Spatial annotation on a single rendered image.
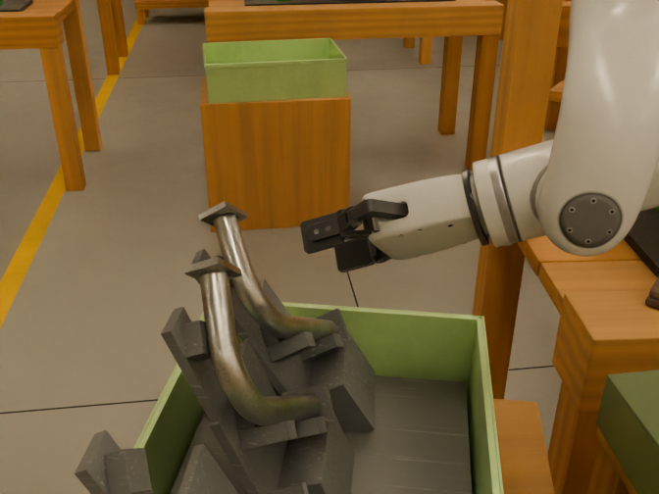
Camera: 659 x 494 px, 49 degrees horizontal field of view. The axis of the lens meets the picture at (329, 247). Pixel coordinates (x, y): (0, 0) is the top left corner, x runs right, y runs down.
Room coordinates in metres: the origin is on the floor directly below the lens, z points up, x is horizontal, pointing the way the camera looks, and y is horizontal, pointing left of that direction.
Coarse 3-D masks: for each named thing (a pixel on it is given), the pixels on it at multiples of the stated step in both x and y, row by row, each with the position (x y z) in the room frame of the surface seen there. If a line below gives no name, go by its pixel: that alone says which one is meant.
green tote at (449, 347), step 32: (352, 320) 0.90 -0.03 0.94; (384, 320) 0.89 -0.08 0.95; (416, 320) 0.89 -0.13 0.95; (448, 320) 0.88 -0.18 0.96; (480, 320) 0.87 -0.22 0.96; (384, 352) 0.89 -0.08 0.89; (416, 352) 0.89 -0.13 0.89; (448, 352) 0.88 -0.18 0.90; (480, 352) 0.80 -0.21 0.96; (480, 384) 0.75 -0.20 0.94; (160, 416) 0.67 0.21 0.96; (192, 416) 0.78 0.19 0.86; (480, 416) 0.71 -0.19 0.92; (160, 448) 0.66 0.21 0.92; (480, 448) 0.68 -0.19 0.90; (160, 480) 0.64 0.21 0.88; (480, 480) 0.64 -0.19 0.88
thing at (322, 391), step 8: (320, 384) 0.72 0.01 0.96; (328, 384) 0.73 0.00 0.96; (288, 392) 0.73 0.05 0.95; (296, 392) 0.72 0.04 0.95; (304, 392) 0.72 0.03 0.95; (312, 392) 0.72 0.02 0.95; (320, 392) 0.72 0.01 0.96; (328, 392) 0.72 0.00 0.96; (328, 400) 0.71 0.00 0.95; (328, 408) 0.70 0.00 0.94; (320, 416) 0.70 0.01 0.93; (328, 416) 0.70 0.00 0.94
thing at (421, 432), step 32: (384, 384) 0.86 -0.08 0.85; (416, 384) 0.86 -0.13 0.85; (448, 384) 0.86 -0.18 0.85; (384, 416) 0.79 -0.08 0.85; (416, 416) 0.79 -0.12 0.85; (448, 416) 0.79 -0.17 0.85; (192, 448) 0.73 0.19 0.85; (352, 448) 0.73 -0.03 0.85; (384, 448) 0.73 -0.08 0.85; (416, 448) 0.73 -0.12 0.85; (448, 448) 0.73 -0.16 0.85; (352, 480) 0.67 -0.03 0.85; (384, 480) 0.67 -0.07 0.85; (416, 480) 0.67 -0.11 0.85; (448, 480) 0.67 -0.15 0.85
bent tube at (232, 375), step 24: (192, 264) 0.63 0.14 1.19; (216, 264) 0.62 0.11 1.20; (216, 288) 0.62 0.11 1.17; (216, 312) 0.60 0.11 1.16; (216, 336) 0.58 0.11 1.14; (216, 360) 0.57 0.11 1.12; (240, 360) 0.58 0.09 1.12; (240, 384) 0.56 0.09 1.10; (240, 408) 0.56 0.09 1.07; (264, 408) 0.57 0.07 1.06; (288, 408) 0.62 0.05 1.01; (312, 408) 0.68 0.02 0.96
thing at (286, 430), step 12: (240, 420) 0.60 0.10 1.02; (288, 420) 0.59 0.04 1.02; (300, 420) 0.66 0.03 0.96; (312, 420) 0.66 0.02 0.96; (324, 420) 0.67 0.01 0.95; (240, 432) 0.59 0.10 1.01; (252, 432) 0.59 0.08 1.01; (264, 432) 0.58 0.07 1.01; (276, 432) 0.58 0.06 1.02; (288, 432) 0.58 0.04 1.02; (300, 432) 0.65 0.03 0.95; (312, 432) 0.65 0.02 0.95; (324, 432) 0.66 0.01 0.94; (252, 444) 0.58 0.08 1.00; (264, 444) 0.58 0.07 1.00
